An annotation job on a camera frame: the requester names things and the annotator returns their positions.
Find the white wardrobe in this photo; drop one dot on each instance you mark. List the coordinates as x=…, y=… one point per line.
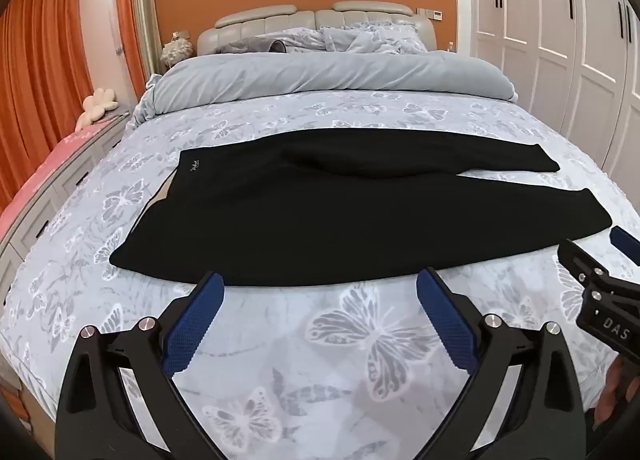
x=550, y=14

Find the grey pillow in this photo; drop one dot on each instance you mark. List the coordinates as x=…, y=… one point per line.
x=240, y=45

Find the grey rolled duvet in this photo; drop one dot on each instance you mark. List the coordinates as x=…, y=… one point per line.
x=325, y=72

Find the white bedside ornament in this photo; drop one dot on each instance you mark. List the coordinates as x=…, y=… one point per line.
x=177, y=47

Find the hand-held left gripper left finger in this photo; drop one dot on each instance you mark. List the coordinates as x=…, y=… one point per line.
x=192, y=325

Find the person's right hand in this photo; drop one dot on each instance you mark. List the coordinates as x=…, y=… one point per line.
x=620, y=390

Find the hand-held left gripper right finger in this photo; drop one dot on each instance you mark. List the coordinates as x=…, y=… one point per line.
x=447, y=322

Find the butterfly printed pillow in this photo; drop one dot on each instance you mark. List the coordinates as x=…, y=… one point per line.
x=380, y=37

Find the white flower plush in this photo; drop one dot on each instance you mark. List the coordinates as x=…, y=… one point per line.
x=99, y=103

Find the wide orange curtain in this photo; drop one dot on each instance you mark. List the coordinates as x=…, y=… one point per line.
x=40, y=89

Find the black pants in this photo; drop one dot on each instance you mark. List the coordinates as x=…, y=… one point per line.
x=300, y=220

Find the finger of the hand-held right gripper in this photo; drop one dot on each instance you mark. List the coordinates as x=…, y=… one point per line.
x=575, y=255
x=624, y=240

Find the white wall control panel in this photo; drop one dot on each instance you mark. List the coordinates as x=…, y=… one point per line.
x=436, y=15

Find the narrow orange curtain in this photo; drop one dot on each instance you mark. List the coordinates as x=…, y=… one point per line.
x=130, y=14

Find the pink cloth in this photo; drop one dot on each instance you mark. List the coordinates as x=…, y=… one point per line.
x=50, y=164

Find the bed with butterfly duvet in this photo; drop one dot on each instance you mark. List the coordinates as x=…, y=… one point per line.
x=375, y=330

